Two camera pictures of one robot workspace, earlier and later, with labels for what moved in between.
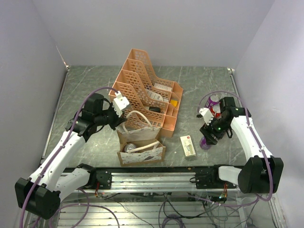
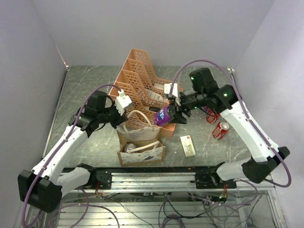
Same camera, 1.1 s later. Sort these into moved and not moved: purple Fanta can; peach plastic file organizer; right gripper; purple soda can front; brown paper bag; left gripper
Moved: purple soda can front; right gripper
Not moved: brown paper bag; purple Fanta can; left gripper; peach plastic file organizer
